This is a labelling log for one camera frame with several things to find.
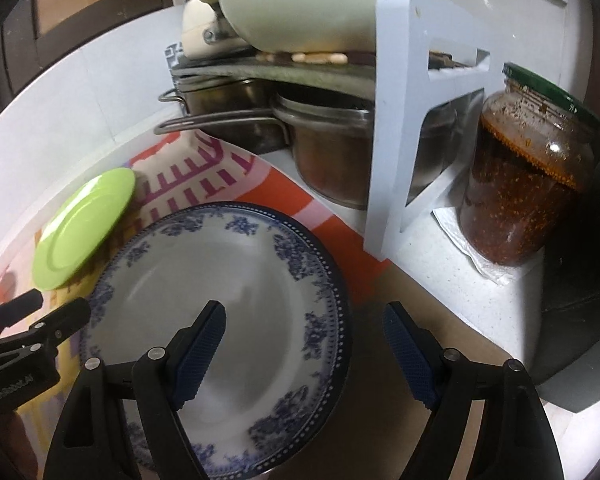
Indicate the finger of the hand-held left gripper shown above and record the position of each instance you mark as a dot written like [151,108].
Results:
[67,320]
[22,306]

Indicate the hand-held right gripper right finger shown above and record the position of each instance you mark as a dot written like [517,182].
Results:
[410,355]

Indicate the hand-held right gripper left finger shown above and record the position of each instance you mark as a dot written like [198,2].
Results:
[200,355]

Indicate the lime green plate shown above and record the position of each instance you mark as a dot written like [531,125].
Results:
[80,230]

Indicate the blue patterned white plate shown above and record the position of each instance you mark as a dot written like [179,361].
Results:
[260,285]

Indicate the white paper towel sheet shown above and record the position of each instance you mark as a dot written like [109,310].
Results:
[495,272]

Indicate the black knife block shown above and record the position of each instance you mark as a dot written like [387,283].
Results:
[580,310]

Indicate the colourful patterned mat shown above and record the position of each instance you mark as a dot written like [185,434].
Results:
[287,197]

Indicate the glass jar with green lid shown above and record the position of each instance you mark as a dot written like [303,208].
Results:
[520,185]

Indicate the large steel pot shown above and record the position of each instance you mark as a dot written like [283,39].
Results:
[330,160]

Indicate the white shelf rack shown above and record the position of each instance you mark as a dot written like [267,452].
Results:
[390,110]

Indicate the brown framed window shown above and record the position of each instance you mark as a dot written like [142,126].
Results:
[15,35]

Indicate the grey shelf liner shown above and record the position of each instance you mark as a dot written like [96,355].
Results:
[300,77]

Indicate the cream kettle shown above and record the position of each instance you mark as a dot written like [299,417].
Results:
[305,10]

